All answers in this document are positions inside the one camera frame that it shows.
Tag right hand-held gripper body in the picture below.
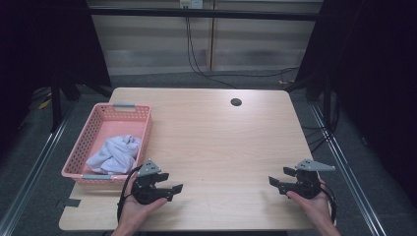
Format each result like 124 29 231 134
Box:
287 158 336 201

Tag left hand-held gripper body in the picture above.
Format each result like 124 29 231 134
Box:
130 159 169 206

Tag white towel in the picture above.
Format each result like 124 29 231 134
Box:
86 134 143 175

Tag pink plastic basket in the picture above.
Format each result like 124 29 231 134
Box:
60 102 153 188

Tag person's right hand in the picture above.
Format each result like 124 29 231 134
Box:
286 178 337 230

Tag person's left hand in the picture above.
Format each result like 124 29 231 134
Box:
114 178 168 232

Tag black metal stand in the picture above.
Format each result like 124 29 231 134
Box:
282 74 332 126
48 74 113 133

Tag black curtain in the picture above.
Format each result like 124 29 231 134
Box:
0 0 112 155
295 0 417 210

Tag yellow floor marker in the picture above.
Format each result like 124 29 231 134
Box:
36 97 52 111

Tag black horizontal metal bar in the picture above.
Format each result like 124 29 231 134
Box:
88 7 325 22

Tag left hand-held gripper black cable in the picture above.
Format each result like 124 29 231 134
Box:
116 165 143 224

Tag hand-held gripper black cable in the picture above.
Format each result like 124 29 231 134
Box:
318 181 338 224
116 165 143 224

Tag right hand-held gripper black cable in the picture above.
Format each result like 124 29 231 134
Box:
318 181 338 224

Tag aluminium floor rail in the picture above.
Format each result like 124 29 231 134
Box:
0 103 76 236
309 102 388 236

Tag black floor cables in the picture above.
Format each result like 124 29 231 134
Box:
300 97 341 153

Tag black cable hanging from outlet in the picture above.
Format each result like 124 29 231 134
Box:
184 16 300 90

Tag white wall outlet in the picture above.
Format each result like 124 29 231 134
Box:
179 0 205 10

